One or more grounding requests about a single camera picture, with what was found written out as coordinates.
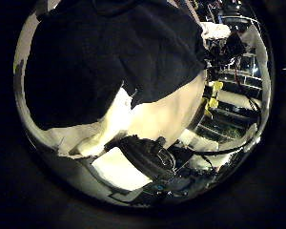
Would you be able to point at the person in white shirt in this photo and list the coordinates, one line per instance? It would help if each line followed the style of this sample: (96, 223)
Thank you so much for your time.
(214, 30)

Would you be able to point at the yellow clamps on rack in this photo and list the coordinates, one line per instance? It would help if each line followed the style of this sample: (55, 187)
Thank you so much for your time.
(214, 95)

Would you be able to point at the black piece of clothing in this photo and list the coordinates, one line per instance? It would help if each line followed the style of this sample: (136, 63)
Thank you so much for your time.
(101, 57)

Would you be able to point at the metal shelf rack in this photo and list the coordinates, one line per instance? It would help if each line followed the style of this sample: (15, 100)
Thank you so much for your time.
(241, 92)

